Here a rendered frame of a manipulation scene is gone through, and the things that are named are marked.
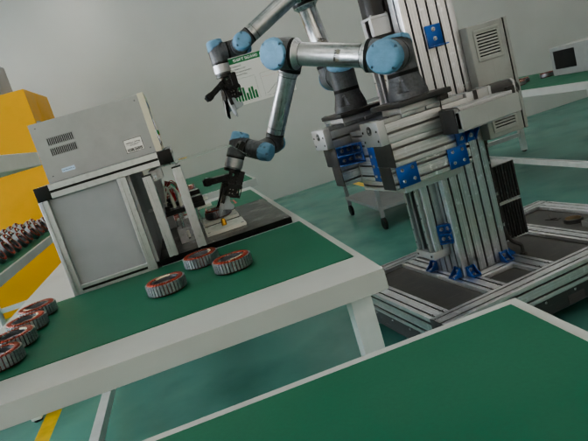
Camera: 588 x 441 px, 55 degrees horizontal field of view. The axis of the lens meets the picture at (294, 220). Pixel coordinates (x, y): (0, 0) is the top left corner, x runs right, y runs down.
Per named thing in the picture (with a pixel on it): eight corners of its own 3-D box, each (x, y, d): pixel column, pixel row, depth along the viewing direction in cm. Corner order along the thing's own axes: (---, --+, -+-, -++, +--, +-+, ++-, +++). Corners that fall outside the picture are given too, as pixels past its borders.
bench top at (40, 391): (252, 194, 336) (249, 186, 335) (389, 288, 123) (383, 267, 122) (83, 248, 321) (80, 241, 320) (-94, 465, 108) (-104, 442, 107)
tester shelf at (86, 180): (173, 156, 250) (170, 145, 249) (174, 161, 184) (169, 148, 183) (74, 185, 243) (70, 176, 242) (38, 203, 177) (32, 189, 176)
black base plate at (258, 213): (263, 202, 259) (262, 198, 259) (292, 222, 197) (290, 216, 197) (164, 234, 252) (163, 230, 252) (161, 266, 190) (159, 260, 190)
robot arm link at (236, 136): (246, 132, 228) (227, 129, 231) (240, 159, 229) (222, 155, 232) (255, 135, 235) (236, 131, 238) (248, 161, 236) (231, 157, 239)
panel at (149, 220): (163, 230, 253) (140, 165, 247) (159, 261, 189) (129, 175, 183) (160, 231, 252) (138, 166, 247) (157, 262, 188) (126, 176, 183)
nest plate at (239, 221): (241, 219, 221) (241, 215, 221) (247, 224, 207) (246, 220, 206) (205, 231, 219) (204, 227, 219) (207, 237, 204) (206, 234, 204)
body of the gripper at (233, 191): (239, 199, 233) (245, 171, 232) (219, 196, 231) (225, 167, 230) (237, 198, 240) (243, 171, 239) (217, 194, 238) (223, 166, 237)
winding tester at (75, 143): (164, 148, 238) (148, 100, 234) (162, 150, 196) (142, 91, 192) (72, 176, 232) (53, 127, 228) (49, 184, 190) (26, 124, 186)
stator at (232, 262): (207, 275, 159) (203, 262, 159) (238, 260, 166) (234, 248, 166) (230, 276, 151) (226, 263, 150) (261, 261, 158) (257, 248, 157)
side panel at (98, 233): (158, 267, 191) (126, 176, 185) (158, 269, 188) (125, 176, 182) (76, 294, 187) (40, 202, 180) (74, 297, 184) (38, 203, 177)
